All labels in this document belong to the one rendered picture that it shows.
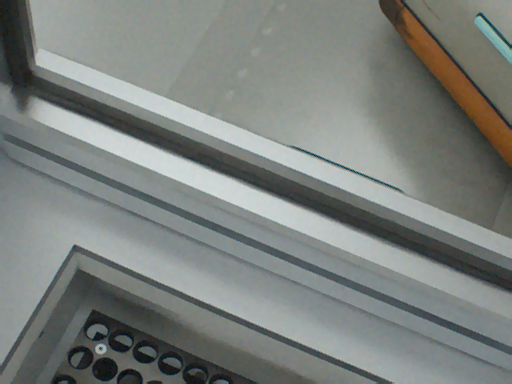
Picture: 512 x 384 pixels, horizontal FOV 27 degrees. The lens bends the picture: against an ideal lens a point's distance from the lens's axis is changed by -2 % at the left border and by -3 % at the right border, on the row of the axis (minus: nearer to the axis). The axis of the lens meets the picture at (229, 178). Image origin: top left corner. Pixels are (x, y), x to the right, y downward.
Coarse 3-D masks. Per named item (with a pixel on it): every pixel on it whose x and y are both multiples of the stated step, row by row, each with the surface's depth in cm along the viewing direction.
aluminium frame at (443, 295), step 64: (0, 0) 48; (0, 64) 51; (0, 128) 55; (64, 128) 52; (128, 128) 52; (128, 192) 54; (192, 192) 51; (256, 192) 51; (256, 256) 53; (320, 256) 50; (384, 256) 49; (448, 256) 49; (448, 320) 50
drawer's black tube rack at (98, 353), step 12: (96, 336) 59; (72, 348) 56; (84, 348) 56; (96, 348) 56; (120, 348) 59; (84, 360) 59; (96, 360) 56; (108, 360) 56; (120, 360) 56; (144, 360) 59; (60, 372) 55; (72, 372) 55; (84, 372) 55; (96, 372) 58; (108, 372) 58; (120, 372) 55; (132, 372) 56; (144, 372) 55; (168, 372) 58
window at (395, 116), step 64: (64, 0) 46; (128, 0) 44; (192, 0) 43; (256, 0) 41; (320, 0) 39; (384, 0) 38; (448, 0) 36; (64, 64) 50; (128, 64) 48; (192, 64) 46; (256, 64) 44; (320, 64) 42; (384, 64) 41; (448, 64) 39; (192, 128) 50; (256, 128) 48; (320, 128) 46; (384, 128) 44; (448, 128) 42; (320, 192) 50; (384, 192) 47; (448, 192) 45
